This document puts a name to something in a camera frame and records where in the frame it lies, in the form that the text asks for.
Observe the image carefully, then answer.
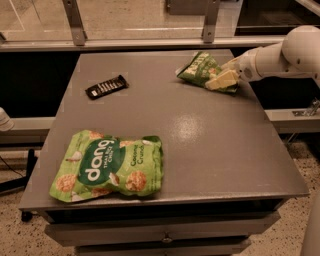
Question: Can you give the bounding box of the right metal railing bracket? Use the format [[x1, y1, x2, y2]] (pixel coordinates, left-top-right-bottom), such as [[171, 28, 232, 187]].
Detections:
[[202, 0, 220, 43]]

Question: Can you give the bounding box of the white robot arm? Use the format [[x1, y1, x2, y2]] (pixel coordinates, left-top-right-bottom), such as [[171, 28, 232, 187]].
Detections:
[[207, 25, 320, 256]]

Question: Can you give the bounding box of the green jalapeno chip bag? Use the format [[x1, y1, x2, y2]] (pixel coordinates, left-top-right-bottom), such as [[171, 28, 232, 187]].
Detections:
[[176, 51, 238, 94]]

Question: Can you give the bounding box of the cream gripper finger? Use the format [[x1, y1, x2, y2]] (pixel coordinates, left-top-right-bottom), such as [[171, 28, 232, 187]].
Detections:
[[205, 69, 238, 90], [221, 57, 239, 70]]

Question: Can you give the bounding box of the white bottle at left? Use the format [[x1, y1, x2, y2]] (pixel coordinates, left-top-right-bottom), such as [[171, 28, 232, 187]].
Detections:
[[0, 107, 14, 132]]

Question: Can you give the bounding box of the metal railing bracket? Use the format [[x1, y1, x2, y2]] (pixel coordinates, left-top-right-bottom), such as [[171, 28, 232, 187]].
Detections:
[[62, 0, 87, 46], [202, 0, 220, 43]]

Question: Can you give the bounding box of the black snack bar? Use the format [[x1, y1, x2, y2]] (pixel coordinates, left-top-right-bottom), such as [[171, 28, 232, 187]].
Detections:
[[85, 75, 129, 100]]

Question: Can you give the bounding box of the left metal railing bracket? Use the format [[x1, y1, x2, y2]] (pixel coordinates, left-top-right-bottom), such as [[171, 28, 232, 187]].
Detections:
[[62, 0, 87, 46]]

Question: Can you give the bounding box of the grey drawer cabinet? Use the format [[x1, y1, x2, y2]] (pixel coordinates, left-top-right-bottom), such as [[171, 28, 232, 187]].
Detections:
[[20, 51, 308, 256]]

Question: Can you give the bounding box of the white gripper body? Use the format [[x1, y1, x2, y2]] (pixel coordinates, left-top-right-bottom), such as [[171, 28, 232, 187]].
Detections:
[[235, 47, 262, 82]]

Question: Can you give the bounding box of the green rice chip bag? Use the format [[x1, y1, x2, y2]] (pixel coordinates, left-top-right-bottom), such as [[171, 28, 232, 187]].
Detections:
[[49, 130, 163, 203]]

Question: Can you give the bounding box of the metal clamp at right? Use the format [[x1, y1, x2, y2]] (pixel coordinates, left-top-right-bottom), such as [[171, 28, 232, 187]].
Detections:
[[293, 98, 320, 117]]

